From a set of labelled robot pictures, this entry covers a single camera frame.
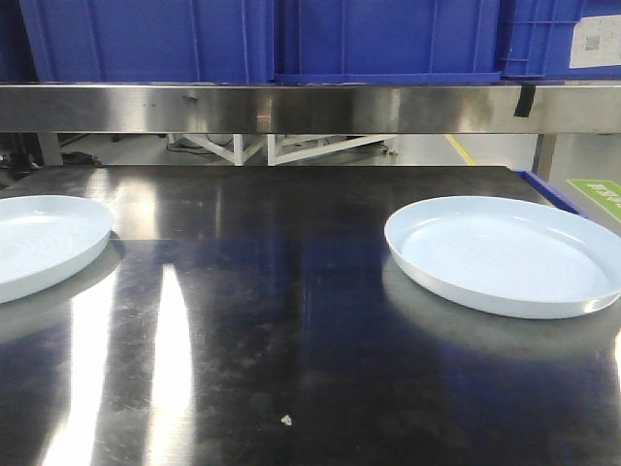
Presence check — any light blue plate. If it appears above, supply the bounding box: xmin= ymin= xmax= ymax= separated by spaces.
xmin=1 ymin=195 xmax=114 ymax=303
xmin=384 ymin=196 xmax=620 ymax=319

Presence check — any large blue crate middle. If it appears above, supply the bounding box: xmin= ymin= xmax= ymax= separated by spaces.
xmin=275 ymin=0 xmax=500 ymax=84

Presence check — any large blue crate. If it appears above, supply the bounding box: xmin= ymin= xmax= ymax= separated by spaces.
xmin=19 ymin=1 xmax=275 ymax=85
xmin=275 ymin=0 xmax=500 ymax=84

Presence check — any black tape strip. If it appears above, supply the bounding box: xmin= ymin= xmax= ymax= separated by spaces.
xmin=513 ymin=83 xmax=537 ymax=118

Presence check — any blue bin beside table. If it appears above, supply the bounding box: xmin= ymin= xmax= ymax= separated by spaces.
xmin=515 ymin=170 xmax=588 ymax=218

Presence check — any blue crate with label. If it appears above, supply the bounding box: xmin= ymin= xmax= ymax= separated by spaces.
xmin=496 ymin=1 xmax=620 ymax=80

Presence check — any large blue crate left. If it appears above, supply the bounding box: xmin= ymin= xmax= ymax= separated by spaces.
xmin=19 ymin=1 xmax=275 ymax=85

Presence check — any white metal frame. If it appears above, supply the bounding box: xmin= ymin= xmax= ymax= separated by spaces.
xmin=166 ymin=133 xmax=396 ymax=166

